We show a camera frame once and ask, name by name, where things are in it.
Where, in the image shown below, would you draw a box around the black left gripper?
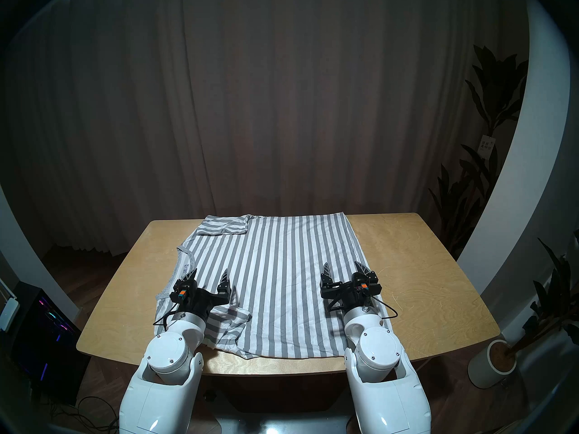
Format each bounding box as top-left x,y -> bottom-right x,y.
171,269 -> 232,321

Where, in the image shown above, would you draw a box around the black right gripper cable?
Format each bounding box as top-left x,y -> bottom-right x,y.
371,295 -> 399,321

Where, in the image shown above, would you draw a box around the white round plant pot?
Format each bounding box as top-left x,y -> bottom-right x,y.
467,339 -> 517,389

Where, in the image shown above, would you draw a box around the black floor cables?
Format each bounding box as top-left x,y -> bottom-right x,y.
50,395 -> 120,431

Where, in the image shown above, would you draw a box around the white curved arch pillar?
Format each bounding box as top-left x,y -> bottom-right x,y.
0,184 -> 80,321
457,0 -> 571,293

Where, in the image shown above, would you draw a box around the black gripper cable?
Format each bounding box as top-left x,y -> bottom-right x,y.
153,302 -> 181,326
371,295 -> 399,321

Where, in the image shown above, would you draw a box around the tall dark leafy plant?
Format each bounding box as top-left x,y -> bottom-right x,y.
429,44 -> 529,257

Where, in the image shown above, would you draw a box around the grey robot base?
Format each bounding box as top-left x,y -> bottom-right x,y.
213,410 -> 362,434

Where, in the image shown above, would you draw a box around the brown pleated curtain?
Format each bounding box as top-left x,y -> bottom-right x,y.
0,0 -> 530,257

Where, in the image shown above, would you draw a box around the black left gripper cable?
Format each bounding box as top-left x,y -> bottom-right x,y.
153,302 -> 181,326

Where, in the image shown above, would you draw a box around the black computer tower with lights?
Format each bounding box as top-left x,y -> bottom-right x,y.
9,282 -> 91,404

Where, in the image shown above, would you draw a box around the dark plant in white pot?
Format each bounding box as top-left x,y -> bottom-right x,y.
511,230 -> 579,357

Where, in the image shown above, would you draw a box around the grey white striped t-shirt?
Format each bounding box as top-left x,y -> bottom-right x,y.
154,212 -> 393,359

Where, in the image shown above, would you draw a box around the small white box device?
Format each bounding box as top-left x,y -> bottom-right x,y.
0,297 -> 19,332

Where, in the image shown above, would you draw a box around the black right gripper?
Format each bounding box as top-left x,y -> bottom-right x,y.
320,261 -> 383,313

